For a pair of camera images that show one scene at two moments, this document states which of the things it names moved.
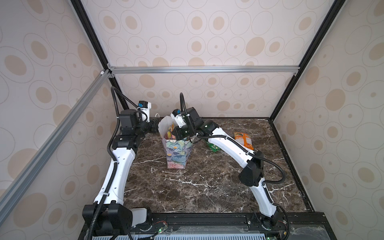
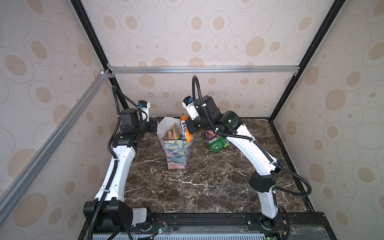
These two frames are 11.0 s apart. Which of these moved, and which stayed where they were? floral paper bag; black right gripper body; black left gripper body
Moved: black right gripper body
Stayed: floral paper bag; black left gripper body
